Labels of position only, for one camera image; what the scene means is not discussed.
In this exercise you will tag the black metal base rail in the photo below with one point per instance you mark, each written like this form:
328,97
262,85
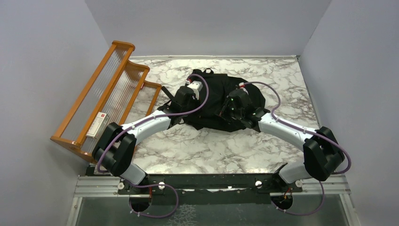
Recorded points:
206,189

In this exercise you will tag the orange wooden rack shelf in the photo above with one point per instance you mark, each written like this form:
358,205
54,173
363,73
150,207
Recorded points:
118,88

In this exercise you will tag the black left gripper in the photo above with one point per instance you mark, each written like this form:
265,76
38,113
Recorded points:
196,101

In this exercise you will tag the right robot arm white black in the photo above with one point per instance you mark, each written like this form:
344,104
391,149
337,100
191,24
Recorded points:
321,155

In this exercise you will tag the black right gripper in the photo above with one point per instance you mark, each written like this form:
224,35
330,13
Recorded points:
223,113

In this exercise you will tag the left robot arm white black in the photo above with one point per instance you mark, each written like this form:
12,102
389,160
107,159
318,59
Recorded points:
114,149

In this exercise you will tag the black student backpack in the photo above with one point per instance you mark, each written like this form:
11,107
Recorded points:
216,87

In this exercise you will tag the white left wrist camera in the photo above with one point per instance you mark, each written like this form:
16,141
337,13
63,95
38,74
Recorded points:
196,87

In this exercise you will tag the white red small box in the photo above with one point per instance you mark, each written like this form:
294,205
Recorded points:
98,125

